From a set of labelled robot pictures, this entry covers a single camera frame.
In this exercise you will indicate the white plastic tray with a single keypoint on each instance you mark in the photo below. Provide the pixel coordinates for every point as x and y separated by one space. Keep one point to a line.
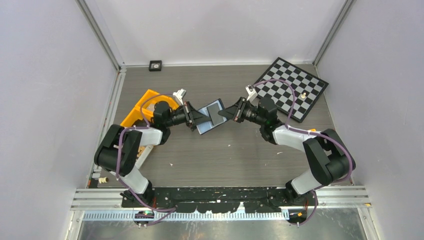
142 154

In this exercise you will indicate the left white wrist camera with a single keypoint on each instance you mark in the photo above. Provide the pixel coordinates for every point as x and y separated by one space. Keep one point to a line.
179 95

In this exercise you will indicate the black leather card holder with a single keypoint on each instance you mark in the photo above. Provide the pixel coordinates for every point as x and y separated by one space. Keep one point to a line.
206 127

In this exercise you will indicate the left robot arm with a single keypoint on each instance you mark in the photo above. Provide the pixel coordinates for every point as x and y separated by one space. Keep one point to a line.
118 150

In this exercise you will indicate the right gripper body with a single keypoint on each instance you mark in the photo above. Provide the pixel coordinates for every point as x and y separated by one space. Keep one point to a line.
249 114

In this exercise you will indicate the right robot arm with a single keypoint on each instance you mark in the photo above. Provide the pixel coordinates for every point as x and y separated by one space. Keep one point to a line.
328 159

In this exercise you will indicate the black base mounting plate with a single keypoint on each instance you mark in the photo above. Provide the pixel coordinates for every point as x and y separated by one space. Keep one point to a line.
217 200

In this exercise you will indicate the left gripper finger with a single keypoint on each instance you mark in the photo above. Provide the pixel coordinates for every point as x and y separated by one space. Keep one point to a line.
193 107
199 118

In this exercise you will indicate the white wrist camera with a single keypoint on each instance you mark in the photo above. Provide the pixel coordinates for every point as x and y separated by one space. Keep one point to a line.
252 93
179 95

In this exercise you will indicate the yellow plastic bin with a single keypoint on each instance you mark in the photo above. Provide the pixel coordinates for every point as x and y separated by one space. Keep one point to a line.
137 117
151 97

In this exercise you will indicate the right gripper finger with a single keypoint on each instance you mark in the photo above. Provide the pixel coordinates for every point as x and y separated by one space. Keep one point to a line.
229 114
239 103

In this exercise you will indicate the small black square box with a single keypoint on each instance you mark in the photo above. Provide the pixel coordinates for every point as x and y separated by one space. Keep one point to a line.
155 65

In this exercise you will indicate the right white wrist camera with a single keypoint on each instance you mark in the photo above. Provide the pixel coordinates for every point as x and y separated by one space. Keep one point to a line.
252 93

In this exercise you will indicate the black white chessboard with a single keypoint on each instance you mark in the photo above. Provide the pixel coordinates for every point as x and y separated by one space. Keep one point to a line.
284 83

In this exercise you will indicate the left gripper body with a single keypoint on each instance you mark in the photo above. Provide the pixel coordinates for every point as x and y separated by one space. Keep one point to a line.
180 117

